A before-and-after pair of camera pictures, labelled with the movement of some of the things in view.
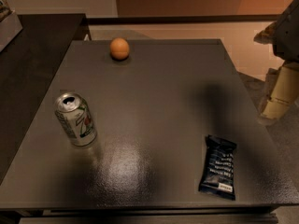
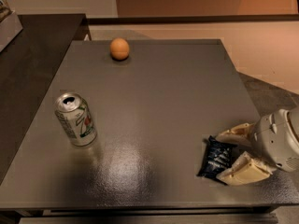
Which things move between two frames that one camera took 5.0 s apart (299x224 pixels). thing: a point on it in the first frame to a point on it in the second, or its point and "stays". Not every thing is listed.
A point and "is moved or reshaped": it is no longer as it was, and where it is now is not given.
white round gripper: x=288 y=35 to x=274 y=140
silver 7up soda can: x=78 y=119 stays
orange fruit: x=119 y=49 stays
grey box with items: x=10 y=25 stays
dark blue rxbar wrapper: x=218 y=176 is moved or reshaped
